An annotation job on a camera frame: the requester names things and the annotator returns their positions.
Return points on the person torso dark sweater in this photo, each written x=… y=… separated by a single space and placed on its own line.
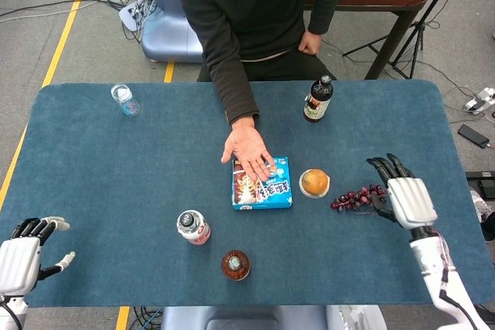
x=247 y=9

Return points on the grey blue robot chest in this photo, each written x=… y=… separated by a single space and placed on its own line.
x=251 y=318

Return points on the person left hand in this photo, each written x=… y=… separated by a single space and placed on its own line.
x=310 y=44

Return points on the black flat box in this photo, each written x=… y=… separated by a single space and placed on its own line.
x=481 y=180

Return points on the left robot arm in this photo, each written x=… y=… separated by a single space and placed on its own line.
x=9 y=312

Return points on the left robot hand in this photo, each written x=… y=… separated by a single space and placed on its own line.
x=17 y=264

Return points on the black tripod stand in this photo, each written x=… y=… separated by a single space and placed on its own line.
x=421 y=24

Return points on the white power strip with plugs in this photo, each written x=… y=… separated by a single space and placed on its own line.
x=133 y=13

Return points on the black smartphone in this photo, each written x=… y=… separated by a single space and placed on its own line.
x=473 y=135

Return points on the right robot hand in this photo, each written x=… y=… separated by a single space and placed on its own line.
x=412 y=202

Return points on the yellow jelly cup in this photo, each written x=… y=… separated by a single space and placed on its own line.
x=315 y=183

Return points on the pink white drink bottle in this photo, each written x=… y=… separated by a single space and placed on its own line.
x=193 y=227

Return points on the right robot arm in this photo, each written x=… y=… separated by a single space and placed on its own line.
x=433 y=264

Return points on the clear plastic water bottle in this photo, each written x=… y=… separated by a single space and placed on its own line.
x=127 y=102

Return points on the person right forearm dark sleeve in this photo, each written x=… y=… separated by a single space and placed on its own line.
x=232 y=86

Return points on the blue snack box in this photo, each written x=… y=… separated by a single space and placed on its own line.
x=278 y=194

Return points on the blue felt table cloth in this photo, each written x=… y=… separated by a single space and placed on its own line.
x=116 y=175

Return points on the dark red jar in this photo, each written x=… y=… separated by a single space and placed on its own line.
x=236 y=265

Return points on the person right hand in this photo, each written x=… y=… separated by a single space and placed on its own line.
x=247 y=148

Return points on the purple grape bunch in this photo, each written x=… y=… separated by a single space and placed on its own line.
x=354 y=198

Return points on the light blue robot base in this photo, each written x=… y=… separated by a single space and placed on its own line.
x=166 y=32

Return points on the dark drink bottle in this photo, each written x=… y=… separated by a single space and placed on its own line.
x=318 y=102

